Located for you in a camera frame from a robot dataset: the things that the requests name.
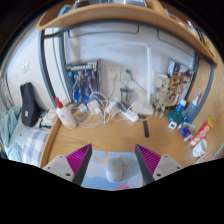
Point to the white mug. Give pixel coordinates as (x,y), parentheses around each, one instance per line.
(200,148)

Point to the pastel cloud print mouse pad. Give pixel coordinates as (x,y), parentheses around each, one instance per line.
(98,171)

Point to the colourful printed box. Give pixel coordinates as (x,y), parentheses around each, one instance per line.
(181,83)

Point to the teal blanket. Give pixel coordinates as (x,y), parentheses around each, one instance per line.
(10,130)

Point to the small white cube clock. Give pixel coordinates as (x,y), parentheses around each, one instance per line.
(172,125)

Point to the plaid bedding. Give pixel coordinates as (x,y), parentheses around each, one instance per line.
(36,146)

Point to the teal round dish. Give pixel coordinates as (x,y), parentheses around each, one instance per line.
(174,117)

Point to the blue spray bottle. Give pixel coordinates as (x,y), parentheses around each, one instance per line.
(191,111)

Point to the white bottle with red cap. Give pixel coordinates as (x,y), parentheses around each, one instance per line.
(66,116)

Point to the white desk lamp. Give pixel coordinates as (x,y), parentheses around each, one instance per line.
(148,80)

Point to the white power strip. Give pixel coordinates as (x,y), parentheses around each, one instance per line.
(130,116)

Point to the metal cup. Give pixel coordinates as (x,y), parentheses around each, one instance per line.
(127,96)

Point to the black bag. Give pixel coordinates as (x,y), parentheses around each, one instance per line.
(29,106)

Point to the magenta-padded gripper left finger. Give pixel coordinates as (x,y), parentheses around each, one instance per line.
(61,165)

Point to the blue tissue pack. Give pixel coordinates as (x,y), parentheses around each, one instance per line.
(186,131)

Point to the wooden tree figure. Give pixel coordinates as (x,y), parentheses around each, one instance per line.
(160,96)

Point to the blue model kit box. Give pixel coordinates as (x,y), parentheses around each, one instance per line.
(83,81)

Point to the grey computer mouse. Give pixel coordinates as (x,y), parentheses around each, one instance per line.
(114,170)

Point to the red chips can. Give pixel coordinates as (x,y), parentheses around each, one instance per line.
(201,131)

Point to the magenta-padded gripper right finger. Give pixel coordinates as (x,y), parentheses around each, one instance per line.
(163,165)

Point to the white power adapter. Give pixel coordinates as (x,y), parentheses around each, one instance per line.
(94,107)

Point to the wooden shelf unit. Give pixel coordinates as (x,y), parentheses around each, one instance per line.
(133,16)

